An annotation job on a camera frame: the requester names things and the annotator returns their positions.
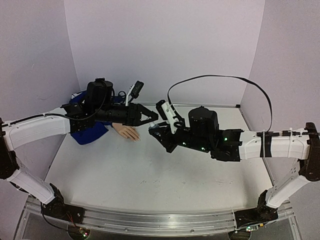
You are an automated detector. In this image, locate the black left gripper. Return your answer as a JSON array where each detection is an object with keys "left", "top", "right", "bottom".
[{"left": 95, "top": 102, "right": 160, "bottom": 127}]

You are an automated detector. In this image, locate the blue nail polish bottle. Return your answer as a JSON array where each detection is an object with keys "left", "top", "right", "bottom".
[{"left": 148, "top": 125, "right": 159, "bottom": 131}]

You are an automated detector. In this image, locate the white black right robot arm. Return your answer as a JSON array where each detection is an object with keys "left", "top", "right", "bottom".
[{"left": 148, "top": 103, "right": 320, "bottom": 209}]

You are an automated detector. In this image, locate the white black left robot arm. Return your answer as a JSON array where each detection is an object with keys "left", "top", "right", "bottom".
[{"left": 0, "top": 78, "right": 159, "bottom": 219}]

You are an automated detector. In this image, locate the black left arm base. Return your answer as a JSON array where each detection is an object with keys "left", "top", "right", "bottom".
[{"left": 41, "top": 183, "right": 85, "bottom": 224}]

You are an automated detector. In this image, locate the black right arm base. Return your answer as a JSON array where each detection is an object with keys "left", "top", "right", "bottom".
[{"left": 234, "top": 190, "right": 279, "bottom": 229}]

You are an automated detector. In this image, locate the mannequin hand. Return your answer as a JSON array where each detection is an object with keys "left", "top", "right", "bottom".
[{"left": 112, "top": 123, "right": 140, "bottom": 142}]

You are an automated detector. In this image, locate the blue white red jacket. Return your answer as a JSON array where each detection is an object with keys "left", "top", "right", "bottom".
[{"left": 68, "top": 91, "right": 126, "bottom": 146}]

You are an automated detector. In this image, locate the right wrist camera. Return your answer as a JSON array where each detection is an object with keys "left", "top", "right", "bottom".
[{"left": 156, "top": 99, "right": 185, "bottom": 134}]

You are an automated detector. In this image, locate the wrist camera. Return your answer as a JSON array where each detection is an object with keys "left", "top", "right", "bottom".
[
  {"left": 156, "top": 99, "right": 185, "bottom": 134},
  {"left": 125, "top": 81, "right": 144, "bottom": 106}
]

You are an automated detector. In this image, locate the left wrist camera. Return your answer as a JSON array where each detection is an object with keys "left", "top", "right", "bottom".
[{"left": 125, "top": 81, "right": 144, "bottom": 106}]

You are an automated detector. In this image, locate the aluminium table front rail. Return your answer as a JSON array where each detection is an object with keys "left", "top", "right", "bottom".
[{"left": 25, "top": 197, "right": 297, "bottom": 237}]

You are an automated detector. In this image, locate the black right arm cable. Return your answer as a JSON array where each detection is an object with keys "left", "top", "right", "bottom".
[{"left": 167, "top": 74, "right": 273, "bottom": 132}]

